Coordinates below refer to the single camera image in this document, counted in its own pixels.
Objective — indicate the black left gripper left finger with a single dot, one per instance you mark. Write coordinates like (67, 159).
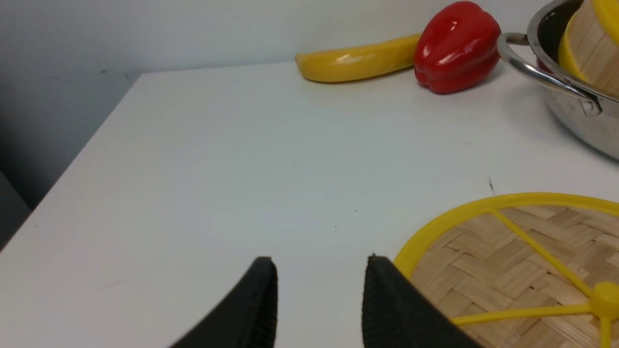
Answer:
(245, 318)

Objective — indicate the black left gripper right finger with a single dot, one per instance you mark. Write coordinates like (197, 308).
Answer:
(396, 315)

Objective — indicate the yellow bamboo steamer lid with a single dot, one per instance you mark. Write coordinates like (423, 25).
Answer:
(527, 270)

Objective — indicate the stainless steel pot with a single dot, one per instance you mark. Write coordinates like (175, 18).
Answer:
(589, 113)

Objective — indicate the yellow bamboo steamer basket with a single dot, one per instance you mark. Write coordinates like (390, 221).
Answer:
(589, 48)

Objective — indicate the yellow toy banana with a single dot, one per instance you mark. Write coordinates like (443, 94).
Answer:
(359, 62)

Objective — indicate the red toy bell pepper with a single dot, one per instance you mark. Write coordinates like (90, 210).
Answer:
(457, 49)

